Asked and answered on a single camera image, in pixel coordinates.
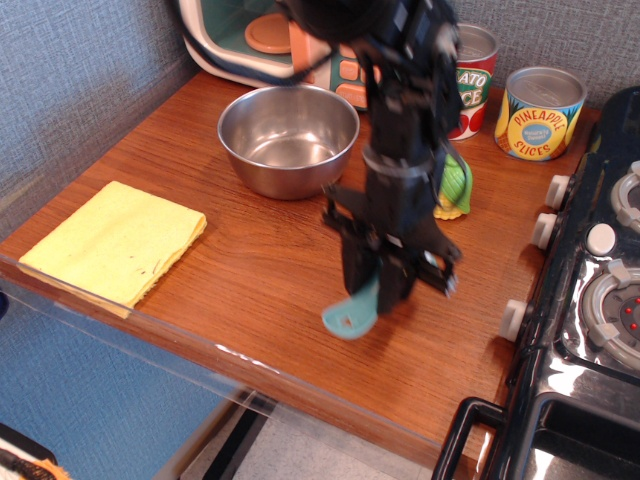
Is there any yellow folded cloth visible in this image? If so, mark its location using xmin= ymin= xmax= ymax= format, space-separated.
xmin=19 ymin=181 xmax=207 ymax=318

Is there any clear acrylic table guard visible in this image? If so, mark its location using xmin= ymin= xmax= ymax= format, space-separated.
xmin=0 ymin=253 xmax=481 ymax=480

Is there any pineapple slices can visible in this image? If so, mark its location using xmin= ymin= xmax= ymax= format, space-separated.
xmin=494 ymin=66 xmax=587 ymax=162

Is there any white stove knob top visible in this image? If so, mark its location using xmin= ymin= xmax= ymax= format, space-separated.
xmin=545 ymin=175 xmax=571 ymax=210

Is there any white stove knob middle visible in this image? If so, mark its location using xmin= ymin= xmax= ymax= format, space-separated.
xmin=530 ymin=213 xmax=557 ymax=250

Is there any stainless steel bowl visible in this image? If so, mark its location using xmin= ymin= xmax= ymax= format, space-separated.
xmin=217 ymin=86 xmax=360 ymax=200

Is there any white stove knob bottom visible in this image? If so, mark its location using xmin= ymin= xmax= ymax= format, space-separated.
xmin=499 ymin=299 xmax=527 ymax=342

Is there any toy corn cob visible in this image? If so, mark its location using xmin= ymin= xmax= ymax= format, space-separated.
xmin=434 ymin=153 xmax=473 ymax=220

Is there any white round stove button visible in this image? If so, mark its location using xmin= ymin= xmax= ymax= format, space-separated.
xmin=586 ymin=223 xmax=616 ymax=256

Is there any black toy stove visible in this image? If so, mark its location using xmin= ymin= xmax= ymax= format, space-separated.
xmin=433 ymin=87 xmax=639 ymax=479

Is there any orange microwave plate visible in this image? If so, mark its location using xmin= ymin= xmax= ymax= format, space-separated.
xmin=244 ymin=13 xmax=291 ymax=55

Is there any grey stove burner front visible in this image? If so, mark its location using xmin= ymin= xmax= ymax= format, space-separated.
xmin=581 ymin=259 xmax=639 ymax=371

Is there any grey stove burner back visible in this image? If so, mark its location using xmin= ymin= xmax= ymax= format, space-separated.
xmin=610 ymin=161 xmax=640 ymax=233

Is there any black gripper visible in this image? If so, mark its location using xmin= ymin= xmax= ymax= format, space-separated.
xmin=323 ymin=160 xmax=461 ymax=314

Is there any toy microwave oven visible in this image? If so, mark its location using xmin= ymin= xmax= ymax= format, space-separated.
xmin=178 ymin=1 xmax=367 ymax=110

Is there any grey stove burner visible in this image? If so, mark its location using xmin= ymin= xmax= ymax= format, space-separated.
xmin=581 ymin=259 xmax=639 ymax=371
xmin=610 ymin=161 xmax=640 ymax=233

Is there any tomato sauce can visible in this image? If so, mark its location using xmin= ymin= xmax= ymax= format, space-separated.
xmin=449 ymin=24 xmax=499 ymax=140

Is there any white stove knob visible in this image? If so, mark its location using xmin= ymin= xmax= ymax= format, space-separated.
xmin=530 ymin=213 xmax=557 ymax=250
xmin=545 ymin=175 xmax=571 ymax=210
xmin=499 ymin=299 xmax=527 ymax=342

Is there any teal dish brush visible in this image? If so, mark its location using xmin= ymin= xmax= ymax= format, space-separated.
xmin=322 ymin=260 xmax=383 ymax=340

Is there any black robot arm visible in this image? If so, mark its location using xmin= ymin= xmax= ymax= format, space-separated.
xmin=282 ymin=1 xmax=462 ymax=314

